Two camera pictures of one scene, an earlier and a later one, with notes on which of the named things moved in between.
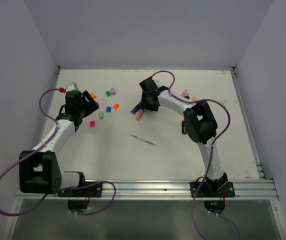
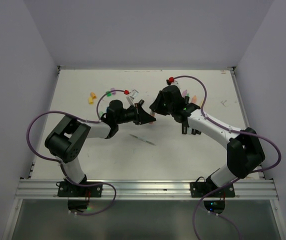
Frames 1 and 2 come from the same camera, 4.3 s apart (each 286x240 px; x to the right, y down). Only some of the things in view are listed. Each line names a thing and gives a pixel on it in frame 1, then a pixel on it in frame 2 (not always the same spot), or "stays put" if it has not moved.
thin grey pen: [142, 139] stays put
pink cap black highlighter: [184, 126] stays put
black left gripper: [92, 105] to [141, 117]
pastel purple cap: [113, 90] stays put
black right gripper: [144, 104] to [156, 105]
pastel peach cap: [93, 95] stays put
